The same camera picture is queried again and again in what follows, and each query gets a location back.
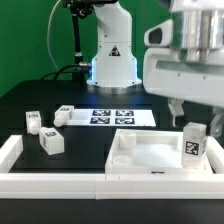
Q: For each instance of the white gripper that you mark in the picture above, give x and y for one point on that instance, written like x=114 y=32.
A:
x=165 y=75

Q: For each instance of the white square tabletop part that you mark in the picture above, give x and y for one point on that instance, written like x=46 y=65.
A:
x=149 y=152

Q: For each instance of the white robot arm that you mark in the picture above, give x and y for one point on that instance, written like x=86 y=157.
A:
x=184 y=60

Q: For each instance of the white marker sheet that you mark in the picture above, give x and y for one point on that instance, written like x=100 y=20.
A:
x=112 y=117

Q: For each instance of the white U-shaped fence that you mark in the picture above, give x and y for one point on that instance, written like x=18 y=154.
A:
x=100 y=186

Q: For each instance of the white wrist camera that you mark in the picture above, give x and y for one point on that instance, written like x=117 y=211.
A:
x=160 y=36

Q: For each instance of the black camera stand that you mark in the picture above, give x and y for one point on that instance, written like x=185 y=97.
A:
x=80 y=9

